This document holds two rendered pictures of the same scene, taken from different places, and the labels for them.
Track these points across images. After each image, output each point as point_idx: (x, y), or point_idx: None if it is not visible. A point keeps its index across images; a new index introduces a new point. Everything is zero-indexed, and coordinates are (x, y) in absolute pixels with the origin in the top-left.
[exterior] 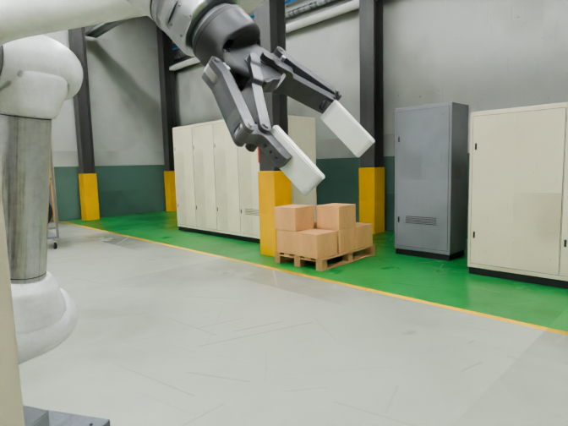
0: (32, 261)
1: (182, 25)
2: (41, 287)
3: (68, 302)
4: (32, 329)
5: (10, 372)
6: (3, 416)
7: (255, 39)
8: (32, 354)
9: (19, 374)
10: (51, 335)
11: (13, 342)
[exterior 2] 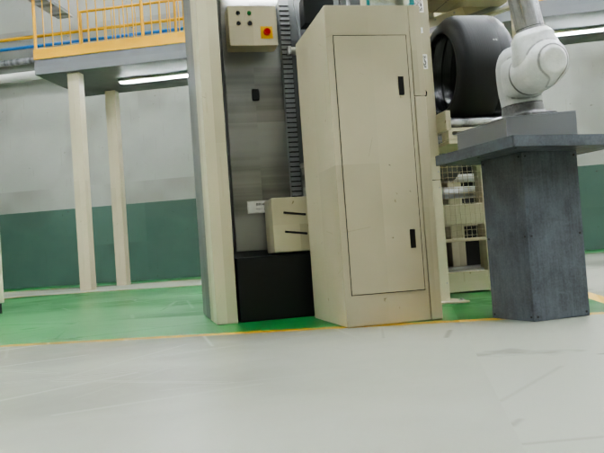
0: (513, 21)
1: None
2: (514, 38)
3: (532, 48)
4: (514, 65)
5: (325, 45)
6: (325, 54)
7: None
8: (521, 83)
9: (326, 46)
10: (521, 71)
11: (325, 39)
